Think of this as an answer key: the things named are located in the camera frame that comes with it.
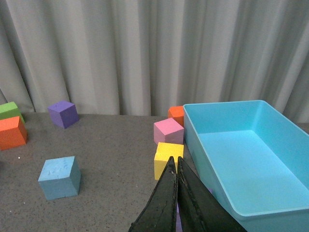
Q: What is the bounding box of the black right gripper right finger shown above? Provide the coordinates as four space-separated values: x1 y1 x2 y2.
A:
177 157 246 232

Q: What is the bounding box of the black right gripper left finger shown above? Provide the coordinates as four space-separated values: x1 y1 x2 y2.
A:
129 156 178 232

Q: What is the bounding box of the light blue foam cube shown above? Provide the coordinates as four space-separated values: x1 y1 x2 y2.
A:
38 156 81 200

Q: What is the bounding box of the purple foam cube near bin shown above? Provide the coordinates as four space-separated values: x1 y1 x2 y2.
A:
176 187 209 232

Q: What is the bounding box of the yellow foam cube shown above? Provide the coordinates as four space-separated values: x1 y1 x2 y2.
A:
154 142 184 180

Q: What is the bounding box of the light blue plastic bin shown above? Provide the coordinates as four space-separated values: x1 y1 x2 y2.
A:
183 100 309 232

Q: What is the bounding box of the pink foam cube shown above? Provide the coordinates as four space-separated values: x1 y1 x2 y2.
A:
154 118 184 144

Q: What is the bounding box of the orange foam cube by bin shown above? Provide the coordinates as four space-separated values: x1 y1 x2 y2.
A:
168 106 184 127

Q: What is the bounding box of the purple foam cube far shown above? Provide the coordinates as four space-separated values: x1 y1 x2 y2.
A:
47 101 79 129

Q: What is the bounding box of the grey curtain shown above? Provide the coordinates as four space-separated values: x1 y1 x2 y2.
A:
0 0 309 123

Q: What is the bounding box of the orange foam cube left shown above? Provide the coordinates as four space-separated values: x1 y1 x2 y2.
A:
0 116 28 150

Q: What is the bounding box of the green foam cube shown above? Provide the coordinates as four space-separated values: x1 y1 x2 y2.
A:
0 101 25 123

